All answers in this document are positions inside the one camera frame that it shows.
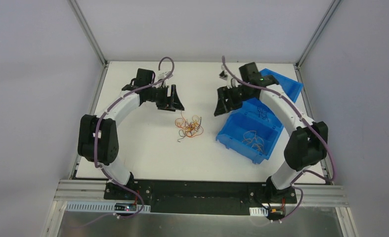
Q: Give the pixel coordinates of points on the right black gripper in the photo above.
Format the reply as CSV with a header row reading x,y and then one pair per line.
x,y
229,99

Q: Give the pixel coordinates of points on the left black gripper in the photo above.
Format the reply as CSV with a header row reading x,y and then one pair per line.
x,y
167,99

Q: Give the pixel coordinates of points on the aluminium frame rail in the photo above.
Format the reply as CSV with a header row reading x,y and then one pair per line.
x,y
88,195

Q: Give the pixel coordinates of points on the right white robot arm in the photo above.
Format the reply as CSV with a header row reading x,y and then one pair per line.
x,y
308,140

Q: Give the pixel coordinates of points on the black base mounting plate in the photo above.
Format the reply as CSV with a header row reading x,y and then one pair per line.
x,y
199,197

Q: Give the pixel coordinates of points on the blue plastic compartment bin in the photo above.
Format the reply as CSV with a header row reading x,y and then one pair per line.
x,y
252,130

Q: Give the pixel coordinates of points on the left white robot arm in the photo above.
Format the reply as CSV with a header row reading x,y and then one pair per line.
x,y
98,136

